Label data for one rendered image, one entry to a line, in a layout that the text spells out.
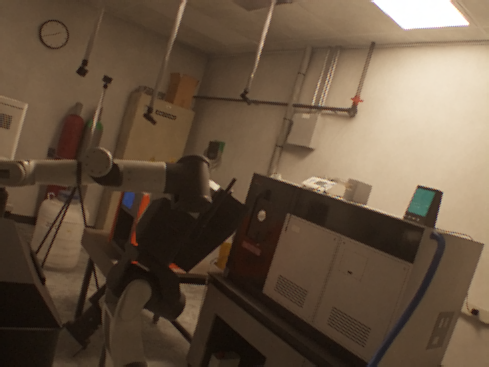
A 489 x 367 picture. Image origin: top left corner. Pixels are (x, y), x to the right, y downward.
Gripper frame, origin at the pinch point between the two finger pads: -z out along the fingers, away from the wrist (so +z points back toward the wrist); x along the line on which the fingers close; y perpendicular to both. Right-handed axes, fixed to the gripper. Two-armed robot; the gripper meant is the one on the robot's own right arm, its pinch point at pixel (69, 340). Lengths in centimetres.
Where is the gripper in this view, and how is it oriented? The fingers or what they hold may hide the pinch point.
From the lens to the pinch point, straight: 175.7
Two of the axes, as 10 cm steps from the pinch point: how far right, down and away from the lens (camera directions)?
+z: 7.2, -6.8, 1.4
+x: -7.0, -7.2, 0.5
